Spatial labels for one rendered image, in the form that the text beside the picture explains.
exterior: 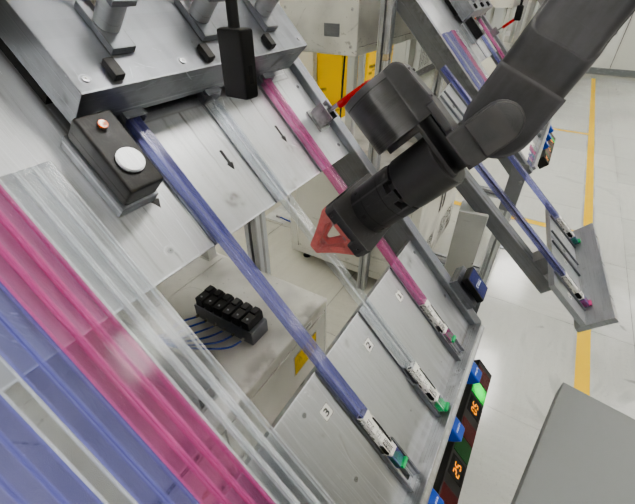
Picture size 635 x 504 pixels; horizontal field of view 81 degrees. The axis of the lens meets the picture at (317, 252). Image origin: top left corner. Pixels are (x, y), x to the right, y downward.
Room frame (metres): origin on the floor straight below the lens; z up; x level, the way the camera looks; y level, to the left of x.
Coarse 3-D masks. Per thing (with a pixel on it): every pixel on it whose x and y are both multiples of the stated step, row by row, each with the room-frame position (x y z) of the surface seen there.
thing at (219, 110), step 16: (224, 112) 0.47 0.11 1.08; (240, 128) 0.46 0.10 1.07; (240, 144) 0.45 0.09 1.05; (256, 160) 0.44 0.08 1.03; (272, 176) 0.43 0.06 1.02; (288, 192) 0.43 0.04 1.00; (288, 208) 0.41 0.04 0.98; (304, 224) 0.40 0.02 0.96; (336, 256) 0.39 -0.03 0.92; (336, 272) 0.38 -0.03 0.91; (352, 288) 0.36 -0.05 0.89; (368, 304) 0.36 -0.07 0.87; (384, 320) 0.35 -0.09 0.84; (384, 336) 0.34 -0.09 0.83; (400, 352) 0.32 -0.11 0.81
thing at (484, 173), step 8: (480, 168) 0.60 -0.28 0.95; (488, 176) 0.59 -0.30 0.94; (488, 184) 0.59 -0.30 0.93; (496, 184) 0.59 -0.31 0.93; (496, 192) 0.59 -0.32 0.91; (504, 192) 0.59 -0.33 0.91; (504, 200) 0.58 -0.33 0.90; (512, 208) 0.57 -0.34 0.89; (512, 216) 0.57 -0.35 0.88; (520, 216) 0.56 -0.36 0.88; (520, 224) 0.56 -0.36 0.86; (528, 224) 0.56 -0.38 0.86; (528, 232) 0.55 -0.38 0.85; (536, 240) 0.55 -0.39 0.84; (544, 248) 0.54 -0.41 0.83; (544, 256) 0.54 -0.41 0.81; (552, 256) 0.54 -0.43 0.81; (552, 264) 0.53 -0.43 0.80; (560, 264) 0.54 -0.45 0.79; (560, 272) 0.52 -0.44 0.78; (584, 296) 0.51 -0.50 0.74; (584, 304) 0.50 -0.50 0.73
